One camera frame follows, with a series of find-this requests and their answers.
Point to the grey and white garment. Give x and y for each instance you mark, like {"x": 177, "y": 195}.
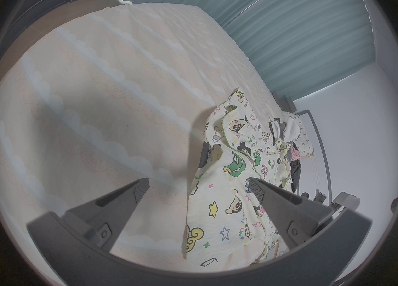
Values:
{"x": 290, "y": 129}

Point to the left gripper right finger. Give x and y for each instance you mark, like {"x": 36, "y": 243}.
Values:
{"x": 289, "y": 213}

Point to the white printed pyjama top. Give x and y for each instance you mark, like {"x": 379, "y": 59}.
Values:
{"x": 217, "y": 185}

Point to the dark grey ribbed panels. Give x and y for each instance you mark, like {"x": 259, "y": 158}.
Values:
{"x": 46, "y": 2}

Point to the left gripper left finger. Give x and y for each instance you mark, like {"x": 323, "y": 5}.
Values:
{"x": 115, "y": 207}

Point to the grey bedside table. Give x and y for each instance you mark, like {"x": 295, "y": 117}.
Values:
{"x": 283, "y": 101}

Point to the bed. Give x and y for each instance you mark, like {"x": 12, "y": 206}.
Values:
{"x": 93, "y": 92}

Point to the pink garment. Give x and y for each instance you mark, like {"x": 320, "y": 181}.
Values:
{"x": 295, "y": 154}

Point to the black garment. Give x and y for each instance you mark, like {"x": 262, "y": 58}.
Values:
{"x": 295, "y": 172}

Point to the blue-green curtain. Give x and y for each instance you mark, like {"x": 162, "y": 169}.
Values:
{"x": 279, "y": 29}

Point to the white printed pillow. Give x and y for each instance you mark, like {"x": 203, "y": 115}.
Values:
{"x": 306, "y": 145}

